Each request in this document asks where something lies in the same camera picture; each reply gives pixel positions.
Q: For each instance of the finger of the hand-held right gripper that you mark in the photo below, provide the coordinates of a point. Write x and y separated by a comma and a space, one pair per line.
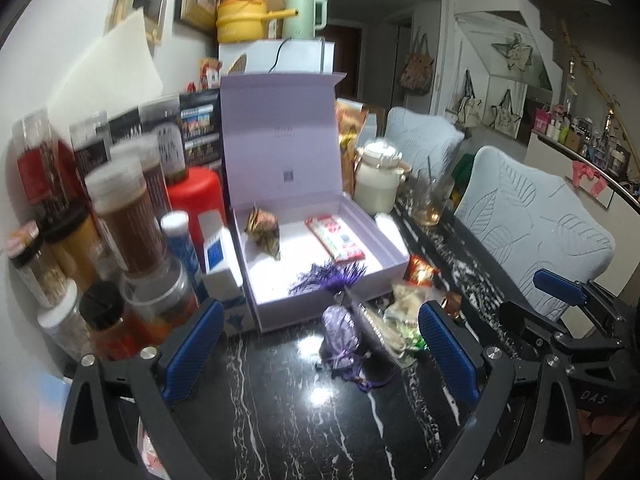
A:
560, 287
525, 322

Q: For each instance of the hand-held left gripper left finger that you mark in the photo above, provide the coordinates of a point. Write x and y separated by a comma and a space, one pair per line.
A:
192, 345

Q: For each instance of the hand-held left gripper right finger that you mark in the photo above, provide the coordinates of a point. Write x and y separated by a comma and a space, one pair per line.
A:
447, 355

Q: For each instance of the small dark red packet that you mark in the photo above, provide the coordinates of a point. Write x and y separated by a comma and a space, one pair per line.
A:
452, 304

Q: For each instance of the clear plastic bag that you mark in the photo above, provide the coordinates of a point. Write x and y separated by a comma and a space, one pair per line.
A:
395, 310

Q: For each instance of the red snack packet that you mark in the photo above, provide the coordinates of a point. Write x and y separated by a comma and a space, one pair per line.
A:
420, 272

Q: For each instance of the lavender gift box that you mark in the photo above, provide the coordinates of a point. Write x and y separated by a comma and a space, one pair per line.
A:
280, 130

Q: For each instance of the green snack packet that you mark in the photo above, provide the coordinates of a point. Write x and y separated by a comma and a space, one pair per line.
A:
417, 344

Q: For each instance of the clear glass jar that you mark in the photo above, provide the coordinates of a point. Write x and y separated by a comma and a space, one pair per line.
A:
160, 295

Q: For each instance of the near white chair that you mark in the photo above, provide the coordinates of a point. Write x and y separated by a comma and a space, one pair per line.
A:
530, 220

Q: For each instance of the white chair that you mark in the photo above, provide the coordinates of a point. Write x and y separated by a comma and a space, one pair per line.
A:
530, 220
425, 140

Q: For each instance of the black cap chili bottle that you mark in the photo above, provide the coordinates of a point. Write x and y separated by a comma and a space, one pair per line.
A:
107, 320

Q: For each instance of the blue white tube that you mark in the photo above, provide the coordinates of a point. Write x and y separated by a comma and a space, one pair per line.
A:
182, 245

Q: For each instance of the white blue carton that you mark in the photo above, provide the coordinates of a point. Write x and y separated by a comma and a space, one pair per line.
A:
215, 245

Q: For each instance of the pink bow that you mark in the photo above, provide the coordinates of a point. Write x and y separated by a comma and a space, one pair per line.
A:
587, 175

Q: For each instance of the white cap seed jar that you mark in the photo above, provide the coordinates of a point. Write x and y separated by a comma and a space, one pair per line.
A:
62, 320

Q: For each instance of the green pink wrapped sachet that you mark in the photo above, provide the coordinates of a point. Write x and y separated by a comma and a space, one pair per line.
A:
265, 232

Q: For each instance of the purple lavender bunch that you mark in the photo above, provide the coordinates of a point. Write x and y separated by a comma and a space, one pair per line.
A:
340, 275

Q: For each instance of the brown spice jar white cap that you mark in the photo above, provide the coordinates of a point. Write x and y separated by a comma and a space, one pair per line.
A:
130, 220
150, 160

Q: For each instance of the red canister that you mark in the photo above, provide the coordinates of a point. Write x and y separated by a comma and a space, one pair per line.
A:
197, 195

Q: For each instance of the green cloth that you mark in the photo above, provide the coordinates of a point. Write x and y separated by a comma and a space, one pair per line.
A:
462, 172

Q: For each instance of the glass cup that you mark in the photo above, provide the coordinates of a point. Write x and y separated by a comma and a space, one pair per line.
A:
430, 205

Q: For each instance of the row of cosmetic bottles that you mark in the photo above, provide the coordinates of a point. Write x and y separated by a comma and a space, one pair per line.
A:
575, 132

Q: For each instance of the yellow powder jar black cap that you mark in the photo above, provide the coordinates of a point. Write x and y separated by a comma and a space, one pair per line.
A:
72, 245

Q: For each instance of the pastel pink blue card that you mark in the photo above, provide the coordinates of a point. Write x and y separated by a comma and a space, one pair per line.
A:
52, 415

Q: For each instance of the red white flat packet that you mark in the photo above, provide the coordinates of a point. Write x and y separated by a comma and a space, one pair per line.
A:
335, 237

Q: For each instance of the nut jar pink lid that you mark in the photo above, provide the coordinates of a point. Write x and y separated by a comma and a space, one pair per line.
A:
37, 270

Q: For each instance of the metal spoon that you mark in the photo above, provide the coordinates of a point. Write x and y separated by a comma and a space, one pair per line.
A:
430, 172

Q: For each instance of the white tote bag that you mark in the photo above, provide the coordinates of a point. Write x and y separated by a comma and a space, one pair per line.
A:
505, 115
467, 107

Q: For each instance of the cream ceramic jar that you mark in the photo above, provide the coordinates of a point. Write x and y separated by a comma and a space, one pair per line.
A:
377, 180

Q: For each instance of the far white chair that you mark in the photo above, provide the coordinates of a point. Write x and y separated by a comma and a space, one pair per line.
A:
425, 140

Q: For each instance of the green white label bottle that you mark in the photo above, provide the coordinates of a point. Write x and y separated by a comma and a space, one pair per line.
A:
167, 145

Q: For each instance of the dark printed box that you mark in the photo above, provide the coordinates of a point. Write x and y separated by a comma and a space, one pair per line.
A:
200, 125

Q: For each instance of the yellow bamboo branch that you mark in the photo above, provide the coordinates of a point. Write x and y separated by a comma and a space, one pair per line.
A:
590, 67

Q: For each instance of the black label jar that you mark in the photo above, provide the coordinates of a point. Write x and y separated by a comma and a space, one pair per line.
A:
90, 140

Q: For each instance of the tall red label jar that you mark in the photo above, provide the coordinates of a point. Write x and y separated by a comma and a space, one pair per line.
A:
37, 165

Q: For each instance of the orange snack bag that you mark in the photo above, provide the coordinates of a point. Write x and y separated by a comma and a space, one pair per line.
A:
350, 135

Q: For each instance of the brown patterned tote bag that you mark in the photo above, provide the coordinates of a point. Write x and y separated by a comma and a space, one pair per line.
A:
417, 70

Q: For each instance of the red snack bag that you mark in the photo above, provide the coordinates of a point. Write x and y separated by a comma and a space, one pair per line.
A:
210, 75

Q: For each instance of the white foam board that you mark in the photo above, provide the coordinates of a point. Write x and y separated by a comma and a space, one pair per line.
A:
115, 67

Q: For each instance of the white appliance box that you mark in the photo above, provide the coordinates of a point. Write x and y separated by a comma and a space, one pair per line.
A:
300, 57

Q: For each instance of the yellow enamel pot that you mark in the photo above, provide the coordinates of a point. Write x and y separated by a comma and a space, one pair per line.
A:
240, 20

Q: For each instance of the small wooden framed screen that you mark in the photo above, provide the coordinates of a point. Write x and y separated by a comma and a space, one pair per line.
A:
142, 2

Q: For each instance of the green mug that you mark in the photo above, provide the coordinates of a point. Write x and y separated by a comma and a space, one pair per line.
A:
302, 15

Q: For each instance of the star wall decoration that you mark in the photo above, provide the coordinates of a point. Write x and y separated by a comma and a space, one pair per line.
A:
515, 55

